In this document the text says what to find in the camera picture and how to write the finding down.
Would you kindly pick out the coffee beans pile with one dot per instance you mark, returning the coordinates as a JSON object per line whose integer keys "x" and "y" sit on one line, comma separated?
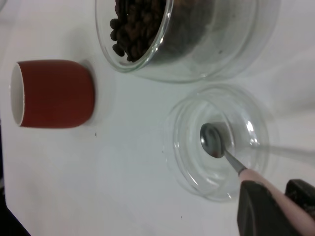
{"x": 137, "y": 29}

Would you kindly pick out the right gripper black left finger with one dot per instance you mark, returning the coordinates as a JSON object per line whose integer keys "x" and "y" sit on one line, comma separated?
{"x": 261, "y": 211}

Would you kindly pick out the clear glass lid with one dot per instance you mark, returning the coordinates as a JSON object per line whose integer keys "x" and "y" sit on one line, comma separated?
{"x": 192, "y": 147}

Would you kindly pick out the red ceramic mug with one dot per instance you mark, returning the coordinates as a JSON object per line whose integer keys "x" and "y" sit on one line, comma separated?
{"x": 59, "y": 93}

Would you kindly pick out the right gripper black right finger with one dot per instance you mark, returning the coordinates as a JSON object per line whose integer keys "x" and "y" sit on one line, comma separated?
{"x": 302, "y": 194}

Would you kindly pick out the double-walled glass cup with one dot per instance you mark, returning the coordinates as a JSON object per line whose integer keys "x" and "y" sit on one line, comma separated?
{"x": 233, "y": 44}

